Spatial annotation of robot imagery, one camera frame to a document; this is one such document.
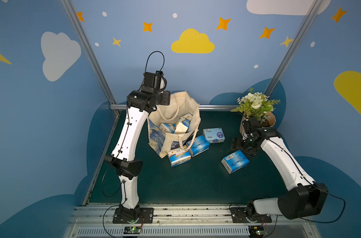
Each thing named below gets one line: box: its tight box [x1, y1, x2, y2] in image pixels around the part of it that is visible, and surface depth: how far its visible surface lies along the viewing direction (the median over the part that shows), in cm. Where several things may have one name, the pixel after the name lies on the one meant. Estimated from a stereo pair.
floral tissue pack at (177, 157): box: [167, 148, 192, 168], surface depth 92 cm
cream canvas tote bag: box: [147, 91, 201, 159], surface depth 95 cm
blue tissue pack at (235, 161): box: [221, 149, 250, 175], surface depth 90 cm
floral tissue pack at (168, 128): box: [159, 122, 177, 134], surface depth 95 cm
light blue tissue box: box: [202, 127, 226, 144], surface depth 103 cm
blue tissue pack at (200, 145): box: [185, 134, 210, 158], surface depth 97 cm
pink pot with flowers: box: [230, 87, 281, 138], surface depth 90 cm
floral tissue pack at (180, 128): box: [174, 121, 189, 134], surface depth 88 cm
